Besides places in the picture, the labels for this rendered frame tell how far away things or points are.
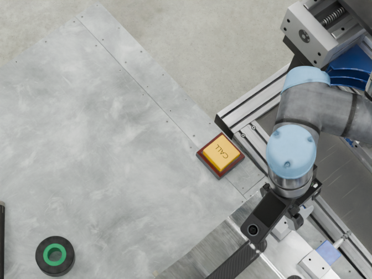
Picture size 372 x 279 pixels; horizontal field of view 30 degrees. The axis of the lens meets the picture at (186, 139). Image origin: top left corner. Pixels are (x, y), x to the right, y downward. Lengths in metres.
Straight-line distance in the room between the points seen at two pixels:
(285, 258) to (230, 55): 1.31
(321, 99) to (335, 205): 1.13
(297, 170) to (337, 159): 1.22
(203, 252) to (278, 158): 0.42
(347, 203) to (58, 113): 1.04
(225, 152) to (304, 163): 0.50
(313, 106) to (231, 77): 1.46
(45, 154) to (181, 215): 0.33
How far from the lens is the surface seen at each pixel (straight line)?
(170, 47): 2.62
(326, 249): 1.46
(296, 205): 1.28
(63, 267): 1.47
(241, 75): 2.59
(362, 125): 1.15
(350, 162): 2.31
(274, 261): 1.44
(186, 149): 1.58
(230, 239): 1.44
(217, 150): 1.55
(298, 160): 1.07
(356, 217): 2.26
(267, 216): 1.25
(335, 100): 1.15
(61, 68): 1.67
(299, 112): 1.13
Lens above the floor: 2.27
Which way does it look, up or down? 68 degrees down
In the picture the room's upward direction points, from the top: 11 degrees clockwise
